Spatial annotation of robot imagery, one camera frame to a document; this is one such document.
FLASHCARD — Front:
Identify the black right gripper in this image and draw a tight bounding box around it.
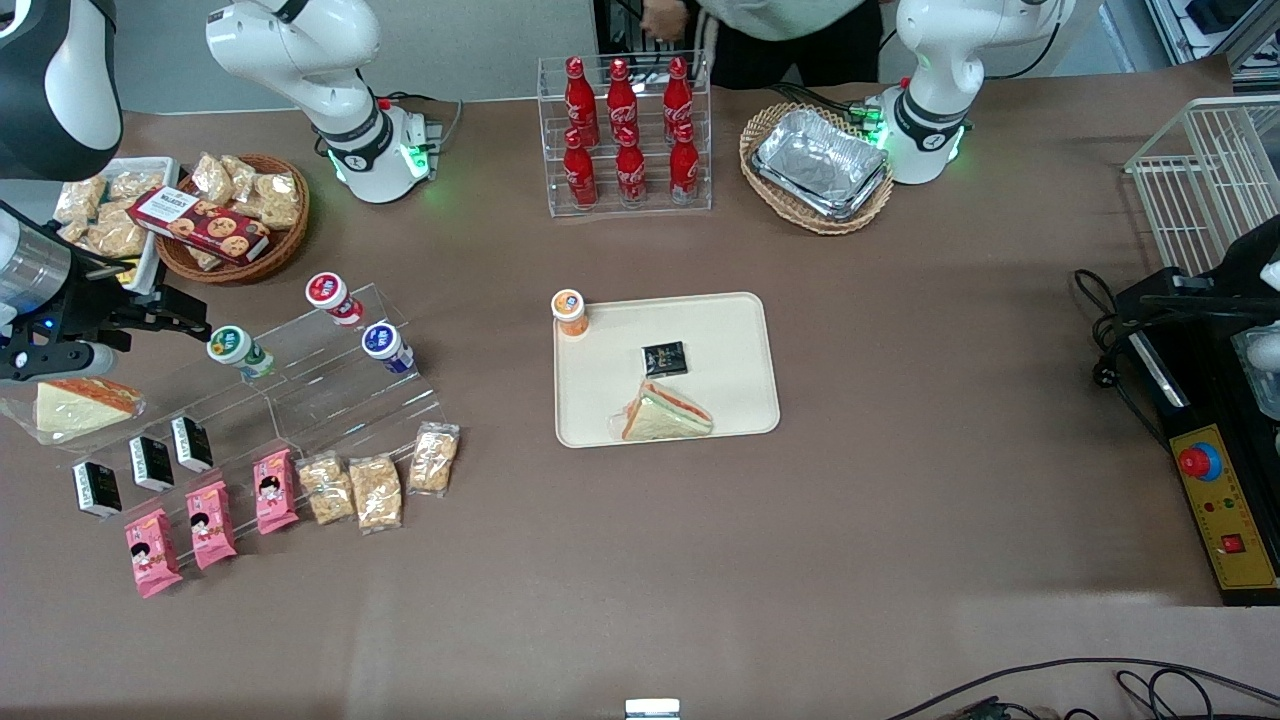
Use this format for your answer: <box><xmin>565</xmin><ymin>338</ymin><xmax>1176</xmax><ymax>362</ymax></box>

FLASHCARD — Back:
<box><xmin>0</xmin><ymin>262</ymin><xmax>211</xmax><ymax>353</ymax></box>

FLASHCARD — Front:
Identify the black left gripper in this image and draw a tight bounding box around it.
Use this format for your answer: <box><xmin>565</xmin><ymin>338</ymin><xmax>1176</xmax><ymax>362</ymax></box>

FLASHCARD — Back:
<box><xmin>1139</xmin><ymin>215</ymin><xmax>1280</xmax><ymax>324</ymax></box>

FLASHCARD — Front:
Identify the green gum bottle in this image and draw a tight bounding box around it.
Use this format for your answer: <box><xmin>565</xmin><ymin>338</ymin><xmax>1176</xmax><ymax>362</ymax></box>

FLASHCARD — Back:
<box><xmin>207</xmin><ymin>325</ymin><xmax>275</xmax><ymax>381</ymax></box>

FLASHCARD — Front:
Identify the red gum bottle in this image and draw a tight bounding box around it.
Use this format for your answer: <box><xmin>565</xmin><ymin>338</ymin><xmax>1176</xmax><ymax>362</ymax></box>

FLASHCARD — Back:
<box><xmin>305</xmin><ymin>272</ymin><xmax>365</xmax><ymax>327</ymax></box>

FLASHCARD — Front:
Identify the blue gum bottle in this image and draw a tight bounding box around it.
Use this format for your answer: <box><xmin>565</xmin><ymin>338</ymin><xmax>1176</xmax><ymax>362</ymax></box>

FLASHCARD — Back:
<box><xmin>361</xmin><ymin>322</ymin><xmax>415</xmax><ymax>375</ymax></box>

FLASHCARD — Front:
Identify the orange gum bottle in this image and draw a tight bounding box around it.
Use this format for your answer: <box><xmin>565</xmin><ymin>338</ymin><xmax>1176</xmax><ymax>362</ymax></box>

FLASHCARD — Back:
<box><xmin>551</xmin><ymin>289</ymin><xmax>589</xmax><ymax>338</ymax></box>

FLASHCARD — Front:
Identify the beige plastic tray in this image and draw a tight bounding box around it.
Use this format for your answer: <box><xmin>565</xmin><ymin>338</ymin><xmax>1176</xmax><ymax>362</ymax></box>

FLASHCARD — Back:
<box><xmin>553</xmin><ymin>291</ymin><xmax>781</xmax><ymax>449</ymax></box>

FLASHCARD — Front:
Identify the red cookie box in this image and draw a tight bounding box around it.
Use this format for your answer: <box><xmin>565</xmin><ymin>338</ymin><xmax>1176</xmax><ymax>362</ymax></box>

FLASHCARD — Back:
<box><xmin>127</xmin><ymin>186</ymin><xmax>272</xmax><ymax>267</ymax></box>

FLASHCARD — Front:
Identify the white rectangular bin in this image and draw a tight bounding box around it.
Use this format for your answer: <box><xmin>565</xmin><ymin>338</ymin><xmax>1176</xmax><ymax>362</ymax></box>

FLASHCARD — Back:
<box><xmin>58</xmin><ymin>157</ymin><xmax>182</xmax><ymax>297</ymax></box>

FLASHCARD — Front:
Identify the round wicker basket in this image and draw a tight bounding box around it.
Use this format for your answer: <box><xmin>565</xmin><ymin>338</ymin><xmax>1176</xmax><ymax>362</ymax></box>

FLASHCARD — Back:
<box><xmin>154</xmin><ymin>153</ymin><xmax>312</xmax><ymax>287</ymax></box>
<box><xmin>739</xmin><ymin>101</ymin><xmax>895</xmax><ymax>237</ymax></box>

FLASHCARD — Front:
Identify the wrapped triangle sandwich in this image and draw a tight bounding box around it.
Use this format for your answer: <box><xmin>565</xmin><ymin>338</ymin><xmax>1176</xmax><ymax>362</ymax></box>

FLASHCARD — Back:
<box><xmin>610</xmin><ymin>378</ymin><xmax>715</xmax><ymax>443</ymax></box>
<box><xmin>0</xmin><ymin>377</ymin><xmax>147</xmax><ymax>445</ymax></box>

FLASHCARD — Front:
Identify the small black white box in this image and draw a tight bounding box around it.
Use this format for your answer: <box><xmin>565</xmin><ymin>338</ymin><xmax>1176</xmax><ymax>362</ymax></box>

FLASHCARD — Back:
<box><xmin>170</xmin><ymin>415</ymin><xmax>215</xmax><ymax>474</ymax></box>
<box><xmin>73</xmin><ymin>460</ymin><xmax>123</xmax><ymax>519</ymax></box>
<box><xmin>129</xmin><ymin>435</ymin><xmax>175</xmax><ymax>492</ymax></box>

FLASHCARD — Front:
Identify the clear acrylic tiered stand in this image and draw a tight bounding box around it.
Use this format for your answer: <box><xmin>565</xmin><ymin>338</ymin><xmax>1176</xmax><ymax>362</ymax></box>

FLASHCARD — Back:
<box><xmin>60</xmin><ymin>283</ymin><xmax>447</xmax><ymax>523</ymax></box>

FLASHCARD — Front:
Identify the black yellow control box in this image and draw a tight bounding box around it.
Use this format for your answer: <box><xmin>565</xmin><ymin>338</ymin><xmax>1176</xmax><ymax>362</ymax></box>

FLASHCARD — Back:
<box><xmin>1114</xmin><ymin>268</ymin><xmax>1280</xmax><ymax>608</ymax></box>

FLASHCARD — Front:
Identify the pink cartoon snack pack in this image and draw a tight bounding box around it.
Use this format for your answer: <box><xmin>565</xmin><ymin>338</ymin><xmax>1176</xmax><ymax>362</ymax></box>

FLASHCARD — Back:
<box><xmin>185</xmin><ymin>480</ymin><xmax>239</xmax><ymax>571</ymax></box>
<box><xmin>252</xmin><ymin>448</ymin><xmax>300</xmax><ymax>536</ymax></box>
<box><xmin>124</xmin><ymin>508</ymin><xmax>185</xmax><ymax>599</ymax></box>

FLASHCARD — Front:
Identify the aluminium foil container stack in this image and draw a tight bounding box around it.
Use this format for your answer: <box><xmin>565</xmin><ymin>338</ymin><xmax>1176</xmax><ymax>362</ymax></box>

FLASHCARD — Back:
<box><xmin>751</xmin><ymin>107</ymin><xmax>892</xmax><ymax>220</ymax></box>

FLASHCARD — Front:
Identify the red cola bottle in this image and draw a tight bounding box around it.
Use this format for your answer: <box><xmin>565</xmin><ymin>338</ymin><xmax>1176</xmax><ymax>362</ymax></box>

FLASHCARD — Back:
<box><xmin>662</xmin><ymin>56</ymin><xmax>695</xmax><ymax>142</ymax></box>
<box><xmin>614</xmin><ymin>128</ymin><xmax>648</xmax><ymax>209</ymax></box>
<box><xmin>564</xmin><ymin>56</ymin><xmax>600</xmax><ymax>150</ymax></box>
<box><xmin>668</xmin><ymin>121</ymin><xmax>701</xmax><ymax>207</ymax></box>
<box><xmin>606</xmin><ymin>58</ymin><xmax>640</xmax><ymax>147</ymax></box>
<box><xmin>562</xmin><ymin>127</ymin><xmax>599</xmax><ymax>210</ymax></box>

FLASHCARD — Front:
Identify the clear acrylic bottle rack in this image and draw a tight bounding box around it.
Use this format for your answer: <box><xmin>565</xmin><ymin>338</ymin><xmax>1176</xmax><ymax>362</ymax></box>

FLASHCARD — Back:
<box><xmin>537</xmin><ymin>51</ymin><xmax>714</xmax><ymax>219</ymax></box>

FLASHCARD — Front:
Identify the person in dark clothes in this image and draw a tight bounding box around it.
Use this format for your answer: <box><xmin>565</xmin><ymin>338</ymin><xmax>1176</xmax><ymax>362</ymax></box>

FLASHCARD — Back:
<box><xmin>640</xmin><ymin>0</ymin><xmax>885</xmax><ymax>90</ymax></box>

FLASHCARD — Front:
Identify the black equipment rack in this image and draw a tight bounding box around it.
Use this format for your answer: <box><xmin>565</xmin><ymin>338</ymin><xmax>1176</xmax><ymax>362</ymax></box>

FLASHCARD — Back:
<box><xmin>594</xmin><ymin>0</ymin><xmax>701</xmax><ymax>73</ymax></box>

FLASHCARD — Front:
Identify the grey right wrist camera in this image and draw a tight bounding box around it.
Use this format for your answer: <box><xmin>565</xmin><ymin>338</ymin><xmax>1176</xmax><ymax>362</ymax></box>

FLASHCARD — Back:
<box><xmin>0</xmin><ymin>342</ymin><xmax>118</xmax><ymax>382</ymax></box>

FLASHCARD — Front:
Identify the black cable with plug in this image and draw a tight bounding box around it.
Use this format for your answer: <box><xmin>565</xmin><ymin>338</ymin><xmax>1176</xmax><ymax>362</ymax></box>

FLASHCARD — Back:
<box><xmin>1072</xmin><ymin>267</ymin><xmax>1153</xmax><ymax>392</ymax></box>

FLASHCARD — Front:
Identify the white wire basket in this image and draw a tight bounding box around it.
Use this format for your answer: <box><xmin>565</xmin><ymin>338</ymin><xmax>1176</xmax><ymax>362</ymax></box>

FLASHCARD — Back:
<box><xmin>1124</xmin><ymin>96</ymin><xmax>1280</xmax><ymax>277</ymax></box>

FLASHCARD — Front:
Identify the metal shelf frame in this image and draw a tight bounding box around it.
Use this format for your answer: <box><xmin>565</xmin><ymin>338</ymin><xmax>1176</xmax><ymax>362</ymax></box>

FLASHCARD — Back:
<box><xmin>1144</xmin><ymin>0</ymin><xmax>1280</xmax><ymax>97</ymax></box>

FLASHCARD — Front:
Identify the grey arm base cable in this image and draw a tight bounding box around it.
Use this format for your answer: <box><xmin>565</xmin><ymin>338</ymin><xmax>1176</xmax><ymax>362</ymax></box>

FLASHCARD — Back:
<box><xmin>376</xmin><ymin>91</ymin><xmax>467</xmax><ymax>183</ymax></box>

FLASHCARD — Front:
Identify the looped black cable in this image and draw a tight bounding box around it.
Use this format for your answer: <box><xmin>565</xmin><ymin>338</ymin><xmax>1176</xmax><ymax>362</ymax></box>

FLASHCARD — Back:
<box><xmin>1114</xmin><ymin>667</ymin><xmax>1219</xmax><ymax>720</ymax></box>

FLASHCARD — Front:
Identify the long black cable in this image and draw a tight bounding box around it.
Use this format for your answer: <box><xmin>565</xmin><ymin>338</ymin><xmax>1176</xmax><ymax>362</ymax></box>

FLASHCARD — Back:
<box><xmin>884</xmin><ymin>656</ymin><xmax>1280</xmax><ymax>720</ymax></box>

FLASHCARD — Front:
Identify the black arm base cable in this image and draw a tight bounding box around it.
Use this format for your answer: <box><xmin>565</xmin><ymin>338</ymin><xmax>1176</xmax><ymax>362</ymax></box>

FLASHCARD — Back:
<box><xmin>764</xmin><ymin>80</ymin><xmax>883</xmax><ymax>133</ymax></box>

